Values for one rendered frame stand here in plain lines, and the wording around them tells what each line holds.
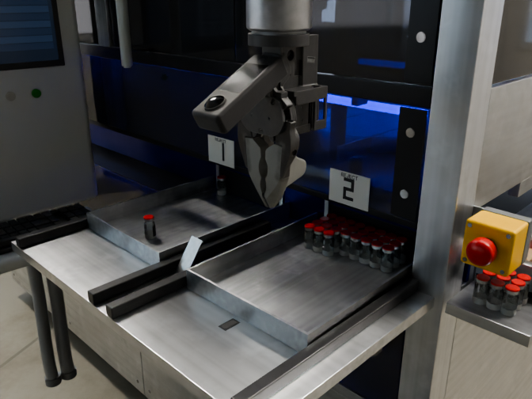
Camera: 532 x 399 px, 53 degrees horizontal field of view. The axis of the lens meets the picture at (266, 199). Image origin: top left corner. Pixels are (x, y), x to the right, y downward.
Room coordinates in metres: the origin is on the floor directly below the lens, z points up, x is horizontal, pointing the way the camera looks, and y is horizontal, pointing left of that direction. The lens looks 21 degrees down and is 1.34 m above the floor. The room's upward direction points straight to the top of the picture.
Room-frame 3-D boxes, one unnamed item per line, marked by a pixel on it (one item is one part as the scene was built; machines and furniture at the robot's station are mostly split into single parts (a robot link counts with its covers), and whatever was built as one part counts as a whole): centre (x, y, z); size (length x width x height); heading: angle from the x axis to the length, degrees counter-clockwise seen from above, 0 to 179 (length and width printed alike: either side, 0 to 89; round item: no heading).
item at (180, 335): (0.88, 0.09, 0.87); 0.70 x 0.48 x 0.02; 45
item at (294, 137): (0.61, -0.02, 1.18); 0.05 x 0.02 x 0.09; 45
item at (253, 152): (0.66, -0.01, 1.13); 0.06 x 0.03 x 0.09; 135
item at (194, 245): (0.80, 0.17, 0.91); 0.14 x 0.03 x 0.06; 134
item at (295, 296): (0.81, -0.08, 0.90); 0.34 x 0.26 x 0.04; 136
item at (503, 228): (0.72, -0.34, 0.99); 0.08 x 0.07 x 0.07; 135
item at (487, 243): (0.69, -0.31, 0.99); 0.04 x 0.04 x 0.04; 45
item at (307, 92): (0.65, -0.02, 1.24); 0.09 x 0.08 x 0.12; 135
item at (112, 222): (1.05, 0.16, 0.90); 0.34 x 0.26 x 0.04; 135
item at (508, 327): (0.74, -0.38, 0.87); 0.14 x 0.13 x 0.02; 135
